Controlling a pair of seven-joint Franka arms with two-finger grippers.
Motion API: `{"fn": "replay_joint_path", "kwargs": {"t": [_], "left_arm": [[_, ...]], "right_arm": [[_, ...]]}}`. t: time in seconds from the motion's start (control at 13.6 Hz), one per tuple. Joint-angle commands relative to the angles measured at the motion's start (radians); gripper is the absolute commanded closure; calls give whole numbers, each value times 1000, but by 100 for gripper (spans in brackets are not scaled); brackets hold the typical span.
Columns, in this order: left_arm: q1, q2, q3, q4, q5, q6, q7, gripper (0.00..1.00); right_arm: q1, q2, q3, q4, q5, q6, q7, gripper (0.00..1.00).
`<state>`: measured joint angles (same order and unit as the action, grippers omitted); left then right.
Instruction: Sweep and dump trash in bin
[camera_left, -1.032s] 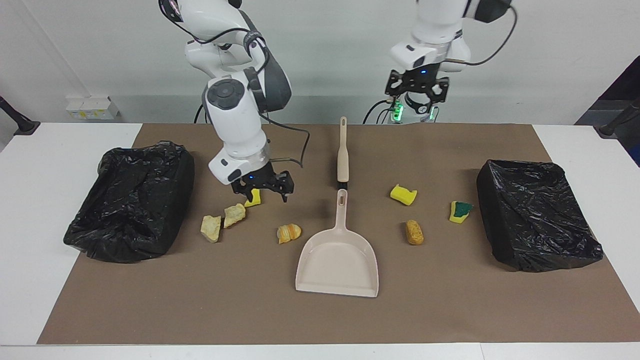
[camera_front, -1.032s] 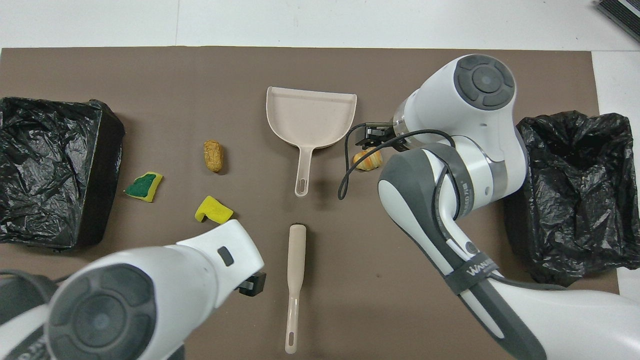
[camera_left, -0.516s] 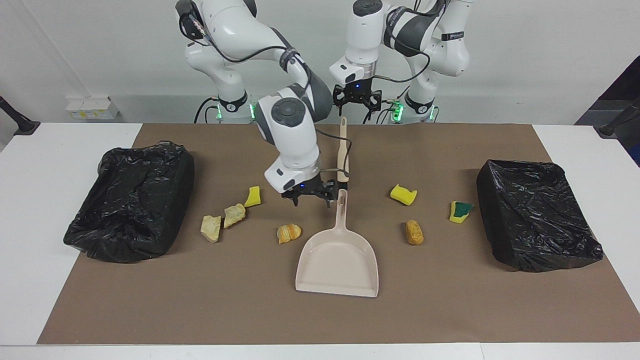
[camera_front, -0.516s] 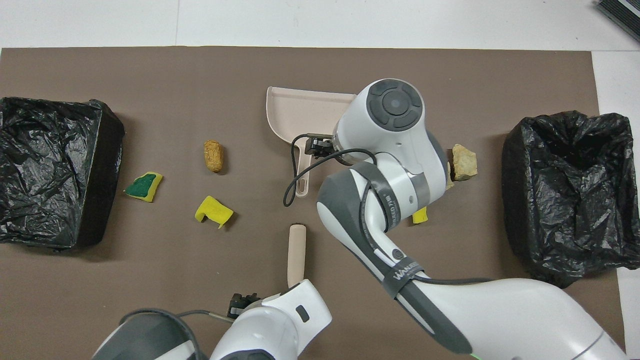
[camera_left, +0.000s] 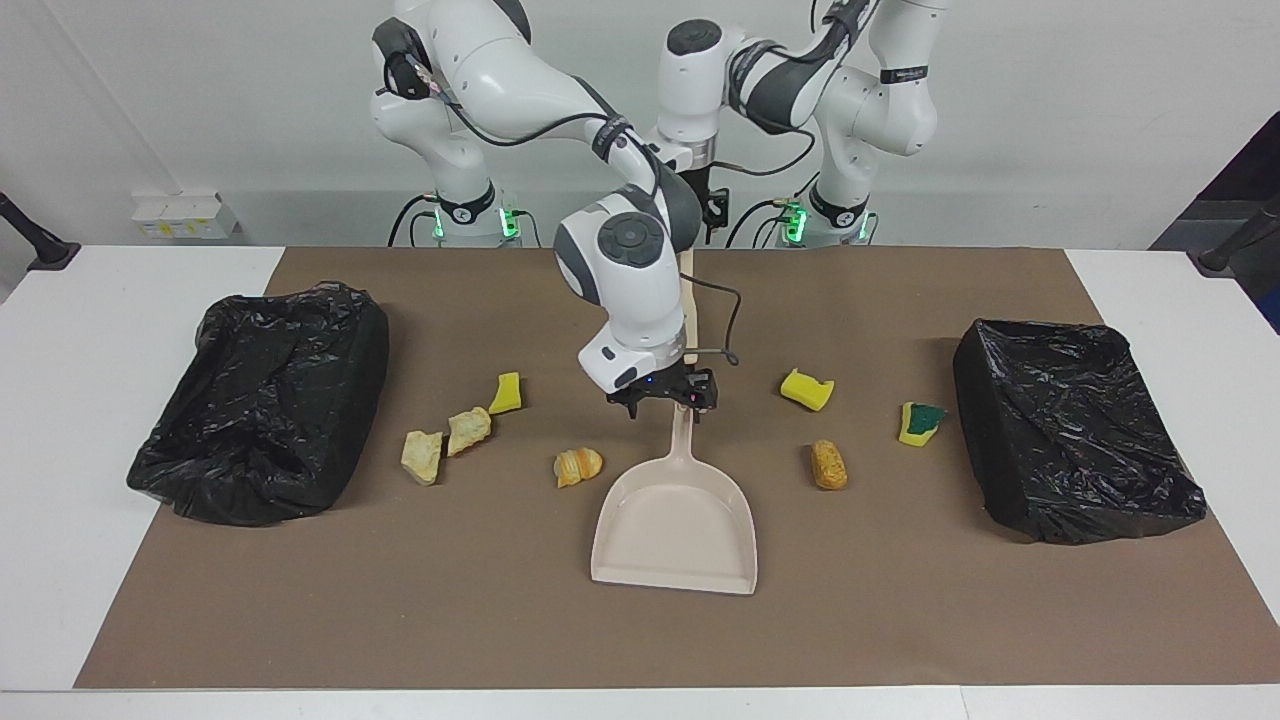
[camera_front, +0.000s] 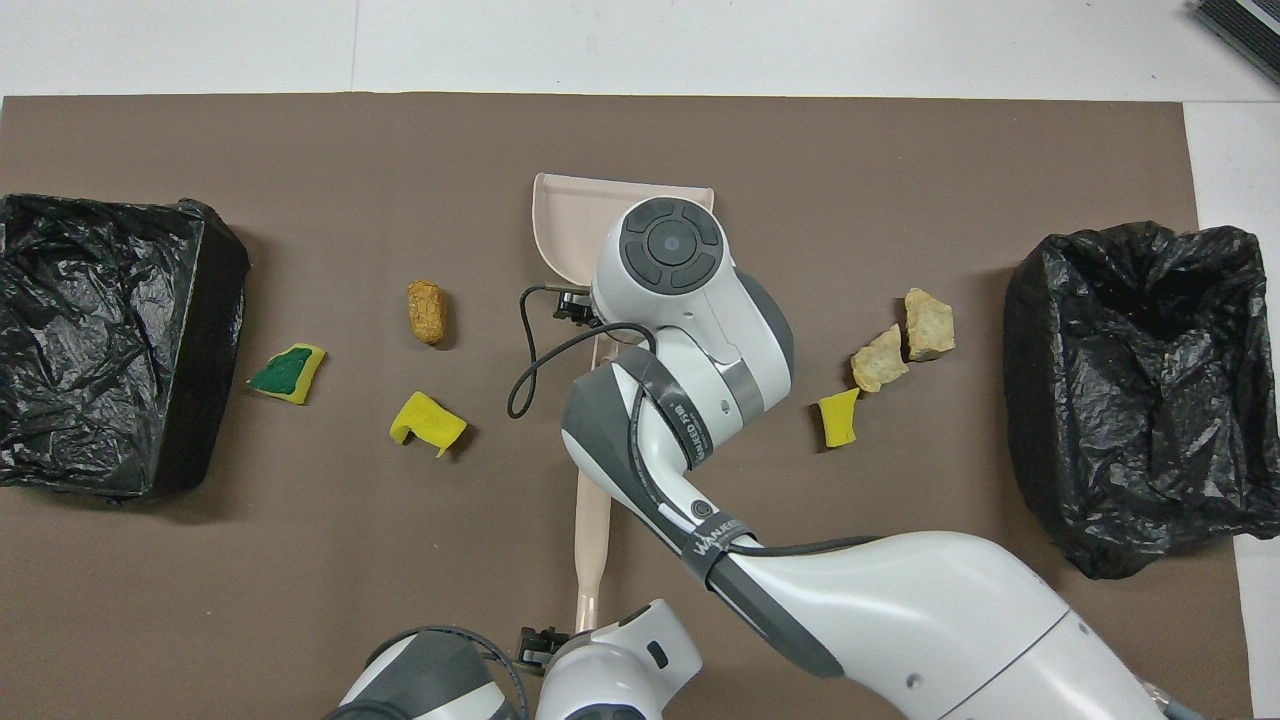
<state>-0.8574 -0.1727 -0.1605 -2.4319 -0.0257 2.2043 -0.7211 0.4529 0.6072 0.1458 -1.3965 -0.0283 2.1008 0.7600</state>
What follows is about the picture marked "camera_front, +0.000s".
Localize beige plastic dustpan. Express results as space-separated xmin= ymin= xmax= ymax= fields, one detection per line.
xmin=531 ymin=172 xmax=717 ymax=371

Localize beige brush black bristles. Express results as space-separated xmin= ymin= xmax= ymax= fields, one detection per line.
xmin=573 ymin=468 xmax=613 ymax=633

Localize brown toy bread roll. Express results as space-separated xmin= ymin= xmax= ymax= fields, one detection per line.
xmin=407 ymin=280 xmax=448 ymax=347

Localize curled yellow sponge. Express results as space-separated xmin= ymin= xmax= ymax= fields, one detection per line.
xmin=389 ymin=391 xmax=469 ymax=459

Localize small yellow sponge piece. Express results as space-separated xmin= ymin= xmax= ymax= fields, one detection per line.
xmin=817 ymin=388 xmax=861 ymax=448

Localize yellow and green sponge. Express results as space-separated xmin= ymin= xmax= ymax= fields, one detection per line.
xmin=248 ymin=343 xmax=328 ymax=406

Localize bin with black bag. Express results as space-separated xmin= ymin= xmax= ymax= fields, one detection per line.
xmin=1003 ymin=221 xmax=1280 ymax=581
xmin=0 ymin=193 xmax=251 ymax=501

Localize brown table mat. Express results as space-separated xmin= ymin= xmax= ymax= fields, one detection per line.
xmin=0 ymin=93 xmax=1256 ymax=720

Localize black ribbed object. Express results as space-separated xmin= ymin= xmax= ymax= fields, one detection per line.
xmin=1190 ymin=0 xmax=1280 ymax=58

